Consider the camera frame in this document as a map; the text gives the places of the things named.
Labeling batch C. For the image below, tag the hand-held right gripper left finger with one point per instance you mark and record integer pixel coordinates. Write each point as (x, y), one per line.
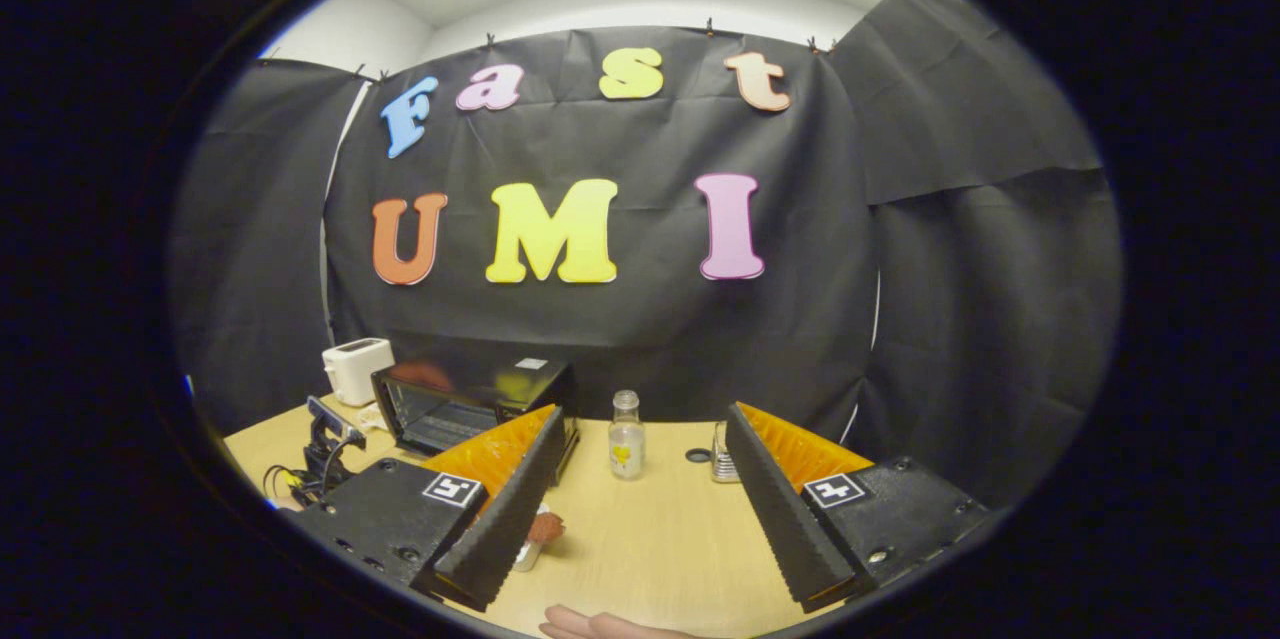
(515, 519)

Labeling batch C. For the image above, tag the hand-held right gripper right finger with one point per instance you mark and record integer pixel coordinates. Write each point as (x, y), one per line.
(780, 519)

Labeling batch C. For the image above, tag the black electric oven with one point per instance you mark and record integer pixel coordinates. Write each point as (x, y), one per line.
(470, 399)

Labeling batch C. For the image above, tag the white divided dish with beans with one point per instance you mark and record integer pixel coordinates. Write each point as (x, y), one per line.
(372, 419)

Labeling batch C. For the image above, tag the clear glass cup with spoon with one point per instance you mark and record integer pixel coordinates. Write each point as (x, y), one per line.
(724, 459)

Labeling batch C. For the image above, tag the white toaster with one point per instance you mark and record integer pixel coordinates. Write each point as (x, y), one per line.
(357, 369)

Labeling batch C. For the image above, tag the small black round lid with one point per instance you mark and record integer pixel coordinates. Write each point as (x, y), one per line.
(698, 456)

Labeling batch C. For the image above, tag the clear glass bottle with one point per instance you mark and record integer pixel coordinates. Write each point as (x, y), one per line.
(627, 449)

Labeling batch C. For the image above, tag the black backdrop cloth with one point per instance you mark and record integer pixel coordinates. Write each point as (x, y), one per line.
(650, 319)

